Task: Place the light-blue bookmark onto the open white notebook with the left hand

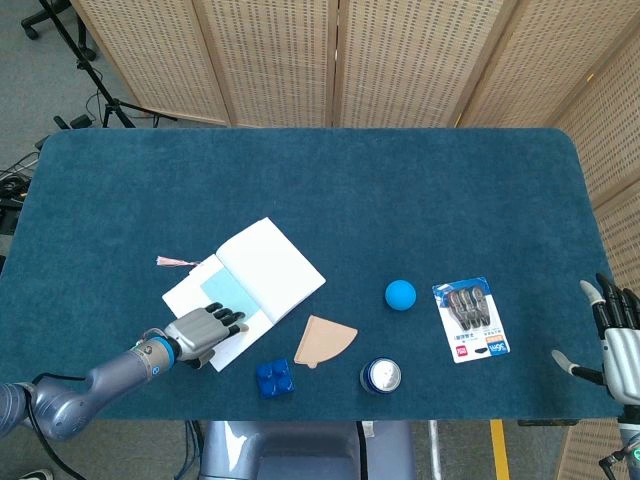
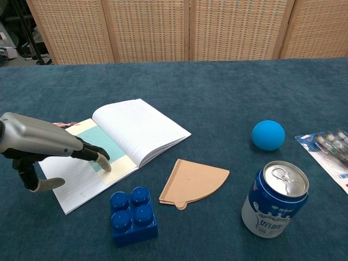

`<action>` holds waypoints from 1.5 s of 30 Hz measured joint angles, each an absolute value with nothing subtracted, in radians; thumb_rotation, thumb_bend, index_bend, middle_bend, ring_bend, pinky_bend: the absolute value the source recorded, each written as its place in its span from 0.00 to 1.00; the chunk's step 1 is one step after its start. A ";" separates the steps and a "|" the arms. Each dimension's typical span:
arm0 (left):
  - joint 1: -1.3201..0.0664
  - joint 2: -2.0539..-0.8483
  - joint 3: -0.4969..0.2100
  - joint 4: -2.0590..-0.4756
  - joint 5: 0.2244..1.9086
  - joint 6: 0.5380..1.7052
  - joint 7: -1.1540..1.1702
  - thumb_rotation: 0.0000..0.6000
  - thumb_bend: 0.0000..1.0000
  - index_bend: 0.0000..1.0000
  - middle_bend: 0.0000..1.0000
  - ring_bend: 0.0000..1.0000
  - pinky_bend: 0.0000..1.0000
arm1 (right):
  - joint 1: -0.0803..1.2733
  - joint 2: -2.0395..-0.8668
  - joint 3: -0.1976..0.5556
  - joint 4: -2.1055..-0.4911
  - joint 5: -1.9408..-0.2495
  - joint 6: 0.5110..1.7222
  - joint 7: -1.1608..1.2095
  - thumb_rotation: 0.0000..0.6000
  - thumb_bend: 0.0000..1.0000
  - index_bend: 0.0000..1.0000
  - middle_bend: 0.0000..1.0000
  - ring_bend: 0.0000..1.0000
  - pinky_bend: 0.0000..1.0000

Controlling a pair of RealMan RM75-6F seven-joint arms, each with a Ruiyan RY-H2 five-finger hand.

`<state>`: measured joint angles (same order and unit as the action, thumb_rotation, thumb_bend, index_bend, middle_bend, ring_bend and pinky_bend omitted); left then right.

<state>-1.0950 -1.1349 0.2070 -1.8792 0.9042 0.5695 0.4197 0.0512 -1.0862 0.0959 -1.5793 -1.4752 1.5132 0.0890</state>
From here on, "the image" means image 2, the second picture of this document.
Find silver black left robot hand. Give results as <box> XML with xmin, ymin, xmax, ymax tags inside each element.
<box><xmin>0</xmin><ymin>111</ymin><xmax>112</xmax><ymax>192</ymax></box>

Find teal and cream tasselled bookmark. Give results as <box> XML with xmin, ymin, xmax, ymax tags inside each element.
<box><xmin>53</xmin><ymin>118</ymin><xmax>138</xmax><ymax>186</ymax></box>

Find white box device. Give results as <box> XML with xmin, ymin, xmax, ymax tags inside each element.
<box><xmin>0</xmin><ymin>46</ymin><xmax>18</xmax><ymax>59</ymax></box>

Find black tripod stand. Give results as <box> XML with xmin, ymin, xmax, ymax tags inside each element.
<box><xmin>10</xmin><ymin>0</ymin><xmax>52</xmax><ymax>66</ymax></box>

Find open white lined notebook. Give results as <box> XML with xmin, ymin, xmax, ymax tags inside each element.
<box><xmin>38</xmin><ymin>98</ymin><xmax>192</xmax><ymax>215</ymax></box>

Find blue plastic building block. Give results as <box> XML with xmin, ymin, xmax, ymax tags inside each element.
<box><xmin>109</xmin><ymin>186</ymin><xmax>159</xmax><ymax>248</ymax></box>

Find woven wooden folding screen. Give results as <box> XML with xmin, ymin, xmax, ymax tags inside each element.
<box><xmin>26</xmin><ymin>0</ymin><xmax>348</xmax><ymax>65</ymax></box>

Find tan paper coffee filters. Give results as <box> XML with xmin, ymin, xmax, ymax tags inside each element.
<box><xmin>159</xmin><ymin>159</ymin><xmax>231</xmax><ymax>210</ymax></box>

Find teal table cloth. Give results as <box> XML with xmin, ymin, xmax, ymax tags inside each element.
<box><xmin>0</xmin><ymin>57</ymin><xmax>348</xmax><ymax>261</ymax></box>

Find blue foam ball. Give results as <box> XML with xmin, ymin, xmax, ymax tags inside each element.
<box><xmin>251</xmin><ymin>120</ymin><xmax>286</xmax><ymax>151</ymax></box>

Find blue and white drink can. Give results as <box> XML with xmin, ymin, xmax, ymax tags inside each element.
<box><xmin>241</xmin><ymin>160</ymin><xmax>310</xmax><ymax>239</ymax></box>

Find blister pack of clips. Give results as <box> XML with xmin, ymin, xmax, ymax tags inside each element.
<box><xmin>295</xmin><ymin>129</ymin><xmax>348</xmax><ymax>196</ymax></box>

